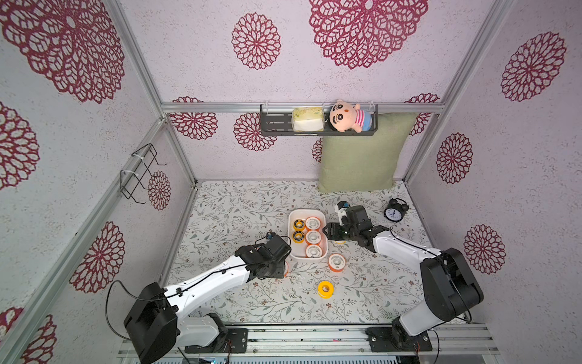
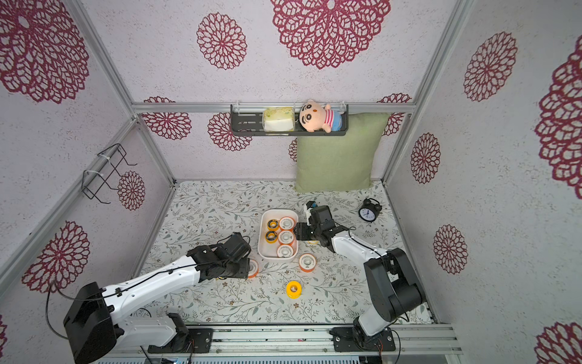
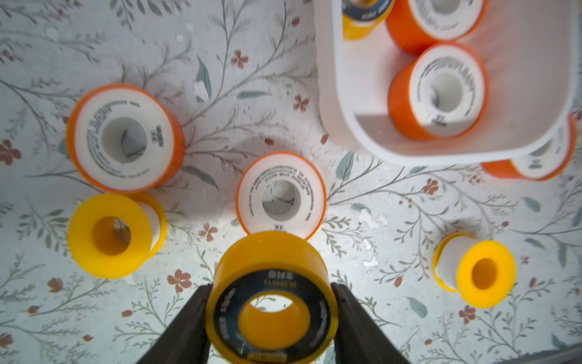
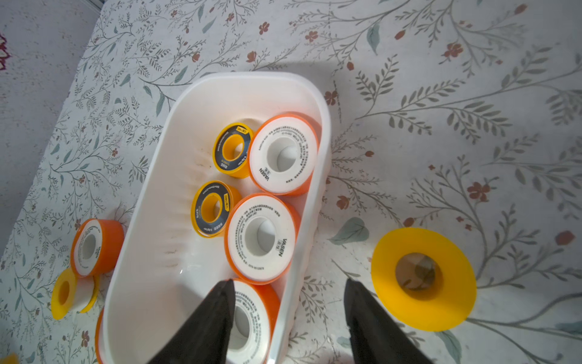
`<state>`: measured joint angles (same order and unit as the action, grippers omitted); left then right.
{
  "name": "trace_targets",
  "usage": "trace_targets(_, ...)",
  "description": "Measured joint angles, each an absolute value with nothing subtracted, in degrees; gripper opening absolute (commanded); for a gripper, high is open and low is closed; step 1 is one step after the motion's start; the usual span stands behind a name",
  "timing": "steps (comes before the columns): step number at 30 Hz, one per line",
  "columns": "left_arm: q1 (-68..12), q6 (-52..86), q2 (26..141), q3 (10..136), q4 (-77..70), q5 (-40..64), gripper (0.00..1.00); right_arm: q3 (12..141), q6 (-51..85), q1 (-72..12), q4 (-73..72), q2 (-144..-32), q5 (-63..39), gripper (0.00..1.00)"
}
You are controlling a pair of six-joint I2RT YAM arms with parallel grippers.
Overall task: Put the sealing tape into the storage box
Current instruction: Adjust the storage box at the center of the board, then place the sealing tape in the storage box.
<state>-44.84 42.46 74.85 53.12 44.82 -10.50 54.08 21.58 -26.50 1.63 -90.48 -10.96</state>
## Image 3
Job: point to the white plastic storage box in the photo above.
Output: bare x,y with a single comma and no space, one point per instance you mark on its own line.
530,50

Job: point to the orange white sealing tape roll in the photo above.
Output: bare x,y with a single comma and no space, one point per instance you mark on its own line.
123,140
543,164
416,25
441,95
281,191

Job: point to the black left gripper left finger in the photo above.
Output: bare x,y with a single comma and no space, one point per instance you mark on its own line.
185,339

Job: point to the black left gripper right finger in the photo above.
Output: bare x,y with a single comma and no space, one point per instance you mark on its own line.
358,338

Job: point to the yellow black tape roll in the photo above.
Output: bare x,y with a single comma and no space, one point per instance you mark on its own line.
271,301
361,17

